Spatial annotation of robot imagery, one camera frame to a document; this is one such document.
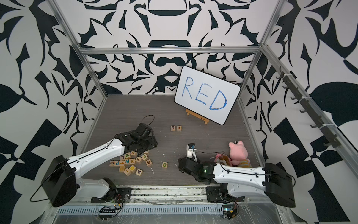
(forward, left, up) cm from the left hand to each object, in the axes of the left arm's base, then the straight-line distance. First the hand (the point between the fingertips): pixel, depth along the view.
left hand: (155, 142), depth 84 cm
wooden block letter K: (-8, +13, -6) cm, 17 cm away
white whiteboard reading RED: (+25, -35, +11) cm, 45 cm away
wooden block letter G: (-10, +4, -7) cm, 12 cm away
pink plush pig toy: (-9, -48, -2) cm, 49 cm away
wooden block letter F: (-7, +10, -7) cm, 14 cm away
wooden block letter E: (+13, -15, -7) cm, 21 cm away
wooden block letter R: (+13, -11, -6) cm, 18 cm away
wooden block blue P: (-15, +9, -6) cm, 18 cm away
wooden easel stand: (+22, -28, -5) cm, 36 cm away
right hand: (-10, -15, -3) cm, 18 cm away
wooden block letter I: (-14, +15, -7) cm, 22 cm away
